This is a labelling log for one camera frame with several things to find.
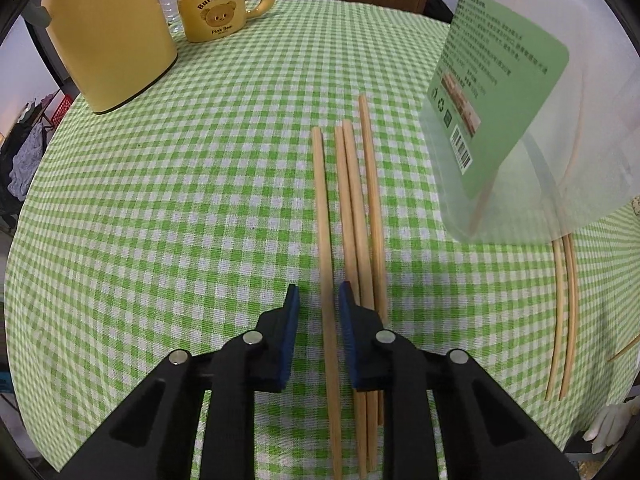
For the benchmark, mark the clear plastic container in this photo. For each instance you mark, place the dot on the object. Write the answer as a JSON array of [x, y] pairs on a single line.
[[600, 85]]

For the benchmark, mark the yellow bear mug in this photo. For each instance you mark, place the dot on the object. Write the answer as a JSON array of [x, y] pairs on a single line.
[[210, 15]]

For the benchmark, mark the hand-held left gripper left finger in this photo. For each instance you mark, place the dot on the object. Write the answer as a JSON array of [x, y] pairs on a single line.
[[290, 340]]

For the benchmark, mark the wooden chopstick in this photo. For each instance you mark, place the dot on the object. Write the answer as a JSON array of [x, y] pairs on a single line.
[[346, 210], [357, 210], [625, 350], [373, 185], [325, 240], [561, 320], [576, 145], [481, 210]]

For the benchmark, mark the black folding chair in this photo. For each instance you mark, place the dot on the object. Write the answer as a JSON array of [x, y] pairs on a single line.
[[10, 210]]

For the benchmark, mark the black bag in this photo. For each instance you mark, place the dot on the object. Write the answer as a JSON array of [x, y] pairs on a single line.
[[437, 7]]

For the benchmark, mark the red plastic basket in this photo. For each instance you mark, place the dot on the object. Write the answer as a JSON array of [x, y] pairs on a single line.
[[61, 110]]

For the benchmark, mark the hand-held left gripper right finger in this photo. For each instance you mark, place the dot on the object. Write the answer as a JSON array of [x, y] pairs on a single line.
[[347, 340]]

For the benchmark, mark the person's right hand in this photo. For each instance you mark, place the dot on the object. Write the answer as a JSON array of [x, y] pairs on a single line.
[[610, 425]]

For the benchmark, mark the grey clothes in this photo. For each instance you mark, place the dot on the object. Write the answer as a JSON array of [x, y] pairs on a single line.
[[27, 160]]

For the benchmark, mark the yellow thermos jug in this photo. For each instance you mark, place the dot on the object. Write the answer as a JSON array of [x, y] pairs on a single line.
[[110, 35]]

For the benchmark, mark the pair of chopsticks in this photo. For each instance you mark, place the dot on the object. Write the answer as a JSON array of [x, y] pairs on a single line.
[[575, 320]]

